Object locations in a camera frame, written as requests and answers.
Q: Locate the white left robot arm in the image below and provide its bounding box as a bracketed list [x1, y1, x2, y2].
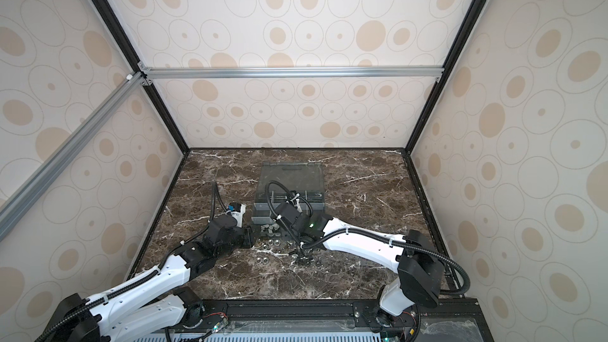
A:
[37, 214, 258, 341]

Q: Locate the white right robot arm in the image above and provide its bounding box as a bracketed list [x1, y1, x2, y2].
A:
[271, 202, 445, 316]

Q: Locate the pile of screws and nuts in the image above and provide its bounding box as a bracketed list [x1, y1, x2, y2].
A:
[253, 223, 320, 267]

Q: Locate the clear plastic compartment box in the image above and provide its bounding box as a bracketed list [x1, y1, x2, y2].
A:
[252, 161, 326, 225]

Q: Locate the silver aluminium crossbar rear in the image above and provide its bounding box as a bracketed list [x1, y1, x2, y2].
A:
[143, 66, 444, 79]

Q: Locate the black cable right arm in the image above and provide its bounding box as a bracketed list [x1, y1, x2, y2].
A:
[264, 180, 471, 295]

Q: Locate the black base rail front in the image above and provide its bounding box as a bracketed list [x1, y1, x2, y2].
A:
[160, 299, 493, 341]

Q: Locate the silver aluminium rail left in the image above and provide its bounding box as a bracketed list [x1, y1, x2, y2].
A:
[1, 72, 144, 239]

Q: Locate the black corner frame post left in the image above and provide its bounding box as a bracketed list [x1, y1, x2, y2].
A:
[90, 0, 190, 155]

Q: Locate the black corner frame post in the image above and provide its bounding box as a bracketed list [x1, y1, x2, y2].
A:
[90, 0, 190, 155]
[404, 0, 488, 156]

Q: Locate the black corner frame post right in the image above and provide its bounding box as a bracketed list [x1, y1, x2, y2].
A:
[404, 0, 488, 156]

